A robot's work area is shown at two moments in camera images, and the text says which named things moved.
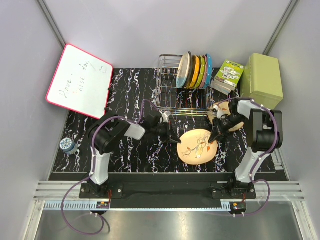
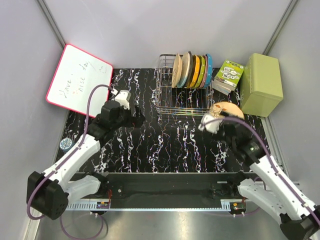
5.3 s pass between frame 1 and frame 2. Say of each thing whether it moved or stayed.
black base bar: stayed
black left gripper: moved
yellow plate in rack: stayed
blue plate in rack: stayed
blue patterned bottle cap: stayed
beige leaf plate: stayed
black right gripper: moved
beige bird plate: moved
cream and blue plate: stayed
